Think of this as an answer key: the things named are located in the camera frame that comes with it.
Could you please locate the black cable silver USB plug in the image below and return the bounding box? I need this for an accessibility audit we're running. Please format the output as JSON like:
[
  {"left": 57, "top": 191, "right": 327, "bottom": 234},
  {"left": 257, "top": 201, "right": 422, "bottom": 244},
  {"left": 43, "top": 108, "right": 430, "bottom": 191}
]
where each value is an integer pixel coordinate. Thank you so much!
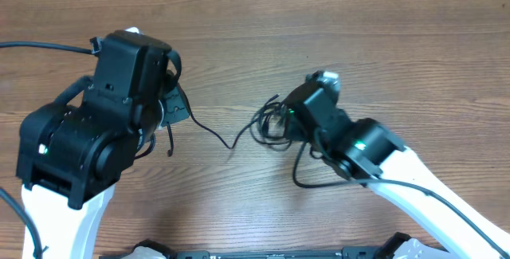
[{"left": 166, "top": 85, "right": 260, "bottom": 158}]

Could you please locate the black cable long loop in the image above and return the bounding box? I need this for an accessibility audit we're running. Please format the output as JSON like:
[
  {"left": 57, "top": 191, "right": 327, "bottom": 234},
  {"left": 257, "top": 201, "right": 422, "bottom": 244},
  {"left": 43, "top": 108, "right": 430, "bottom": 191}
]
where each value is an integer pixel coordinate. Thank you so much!
[{"left": 249, "top": 93, "right": 296, "bottom": 151}]

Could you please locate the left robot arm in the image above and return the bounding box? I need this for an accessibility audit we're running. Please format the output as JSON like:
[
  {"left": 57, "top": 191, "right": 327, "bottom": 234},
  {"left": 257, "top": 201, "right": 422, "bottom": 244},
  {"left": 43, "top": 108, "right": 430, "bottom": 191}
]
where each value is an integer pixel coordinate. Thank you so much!
[{"left": 16, "top": 29, "right": 187, "bottom": 258}]

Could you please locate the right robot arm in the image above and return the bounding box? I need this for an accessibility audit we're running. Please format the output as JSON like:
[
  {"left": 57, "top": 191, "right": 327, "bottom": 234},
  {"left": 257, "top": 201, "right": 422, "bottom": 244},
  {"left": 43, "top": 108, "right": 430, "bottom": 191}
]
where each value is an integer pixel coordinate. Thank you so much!
[{"left": 281, "top": 71, "right": 509, "bottom": 258}]

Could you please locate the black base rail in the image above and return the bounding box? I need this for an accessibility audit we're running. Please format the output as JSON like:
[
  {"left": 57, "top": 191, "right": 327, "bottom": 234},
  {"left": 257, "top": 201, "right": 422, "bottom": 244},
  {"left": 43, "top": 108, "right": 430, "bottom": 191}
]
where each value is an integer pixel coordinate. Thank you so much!
[{"left": 100, "top": 238, "right": 454, "bottom": 259}]

